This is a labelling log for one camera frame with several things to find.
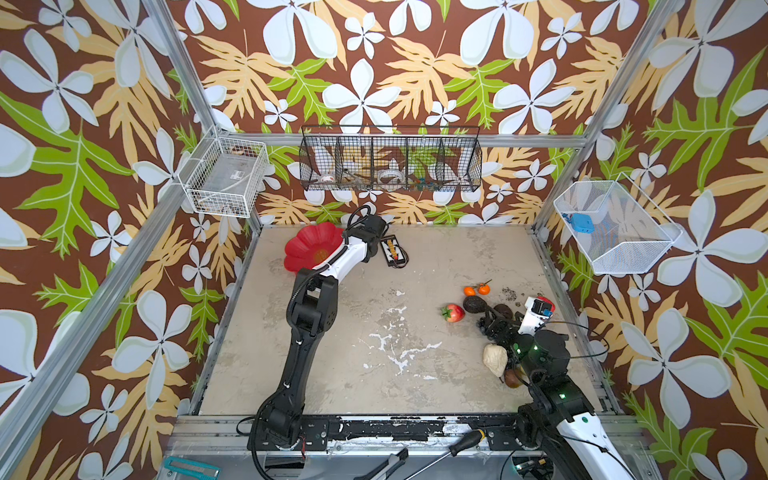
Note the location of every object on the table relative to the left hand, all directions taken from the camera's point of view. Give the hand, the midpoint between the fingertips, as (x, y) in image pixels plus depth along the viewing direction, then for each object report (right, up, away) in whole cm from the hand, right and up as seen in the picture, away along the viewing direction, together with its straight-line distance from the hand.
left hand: (348, 247), depth 103 cm
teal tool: (-39, -53, -33) cm, 73 cm away
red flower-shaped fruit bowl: (-15, +1, +8) cm, 17 cm away
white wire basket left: (-35, +20, -17) cm, 44 cm away
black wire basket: (+23, +29, -6) cm, 37 cm away
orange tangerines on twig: (+46, -14, -4) cm, 48 cm away
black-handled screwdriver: (+29, -50, -32) cm, 66 cm away
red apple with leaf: (+34, -21, -11) cm, 42 cm away
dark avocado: (+41, -18, -10) cm, 46 cm away
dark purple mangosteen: (+50, -20, -12) cm, 55 cm away
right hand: (+43, -17, -25) cm, 52 cm away
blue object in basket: (+71, +7, -16) cm, 73 cm away
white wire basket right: (+78, +5, -21) cm, 81 cm away
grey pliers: (+12, -54, -34) cm, 64 cm away
